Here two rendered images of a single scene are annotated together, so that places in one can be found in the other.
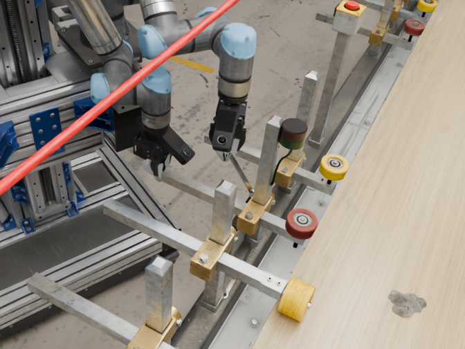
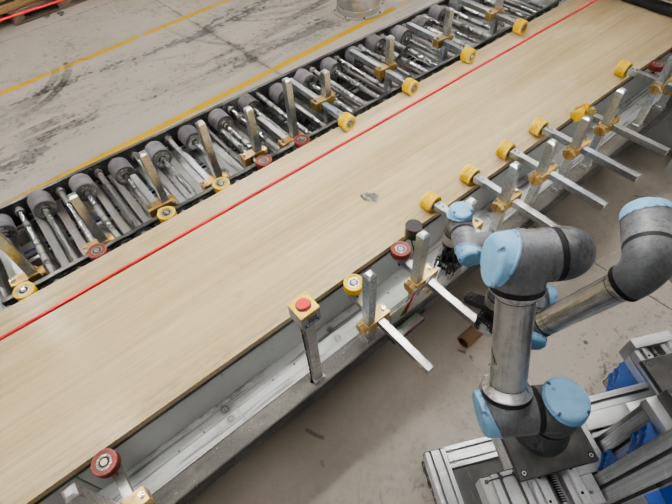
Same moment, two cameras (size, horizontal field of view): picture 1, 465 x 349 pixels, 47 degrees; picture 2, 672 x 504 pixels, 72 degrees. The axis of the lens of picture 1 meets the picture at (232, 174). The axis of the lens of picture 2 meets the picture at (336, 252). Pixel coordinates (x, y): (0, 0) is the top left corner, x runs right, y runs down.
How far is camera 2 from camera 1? 2.09 m
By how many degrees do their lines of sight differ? 81
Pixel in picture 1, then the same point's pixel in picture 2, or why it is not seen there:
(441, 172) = (281, 258)
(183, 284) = (421, 440)
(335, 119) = (276, 403)
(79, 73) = not seen: hidden behind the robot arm
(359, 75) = (194, 474)
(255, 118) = not seen: outside the picture
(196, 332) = not seen: hidden behind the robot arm
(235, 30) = (465, 207)
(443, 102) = (209, 322)
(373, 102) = (196, 451)
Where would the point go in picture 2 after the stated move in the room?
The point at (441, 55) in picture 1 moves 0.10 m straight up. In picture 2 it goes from (139, 389) to (127, 377)
